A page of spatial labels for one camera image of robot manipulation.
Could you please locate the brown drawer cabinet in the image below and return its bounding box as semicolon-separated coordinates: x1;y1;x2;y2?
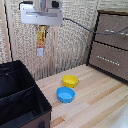
86;9;128;83

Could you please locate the red yellow cereal bar box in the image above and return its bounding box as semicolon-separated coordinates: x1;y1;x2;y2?
36;25;47;58

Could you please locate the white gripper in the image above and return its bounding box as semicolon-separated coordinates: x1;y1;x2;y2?
19;2;65;27

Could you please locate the beige woven folding screen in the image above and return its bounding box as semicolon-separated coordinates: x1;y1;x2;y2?
0;0;101;76

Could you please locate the blue plastic bowl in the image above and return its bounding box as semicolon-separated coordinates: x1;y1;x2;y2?
56;86;76;104

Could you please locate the yellow plastic bowl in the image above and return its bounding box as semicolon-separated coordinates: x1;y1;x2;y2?
61;74;80;89

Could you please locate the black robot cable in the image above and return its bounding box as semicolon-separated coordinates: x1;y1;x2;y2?
62;17;128;36

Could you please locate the black fabric storage bin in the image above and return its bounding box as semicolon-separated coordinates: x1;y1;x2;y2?
0;60;53;128

